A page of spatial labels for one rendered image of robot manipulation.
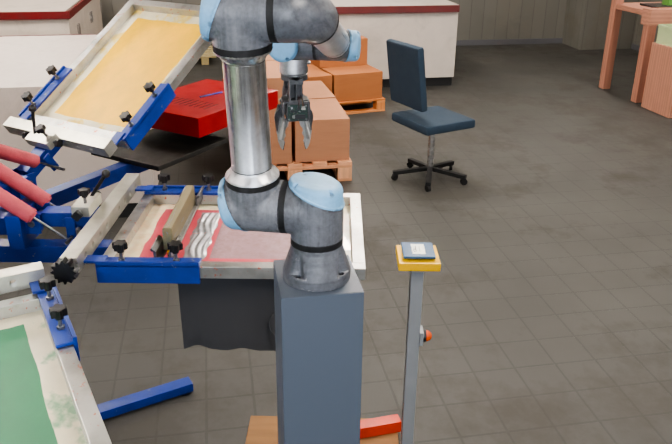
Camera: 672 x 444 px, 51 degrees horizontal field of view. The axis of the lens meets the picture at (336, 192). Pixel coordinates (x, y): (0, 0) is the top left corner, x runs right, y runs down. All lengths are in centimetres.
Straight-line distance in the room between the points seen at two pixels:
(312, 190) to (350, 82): 574
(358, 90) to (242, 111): 584
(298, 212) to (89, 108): 174
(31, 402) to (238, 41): 92
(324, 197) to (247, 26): 38
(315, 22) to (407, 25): 694
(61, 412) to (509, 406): 205
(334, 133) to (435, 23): 330
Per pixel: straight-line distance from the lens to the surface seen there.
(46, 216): 247
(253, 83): 140
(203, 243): 232
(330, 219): 149
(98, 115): 302
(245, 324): 228
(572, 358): 360
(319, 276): 152
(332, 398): 168
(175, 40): 319
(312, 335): 157
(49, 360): 187
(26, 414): 172
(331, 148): 539
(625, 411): 336
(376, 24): 818
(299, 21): 132
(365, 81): 724
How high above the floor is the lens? 197
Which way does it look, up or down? 22 degrees down
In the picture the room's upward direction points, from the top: 1 degrees clockwise
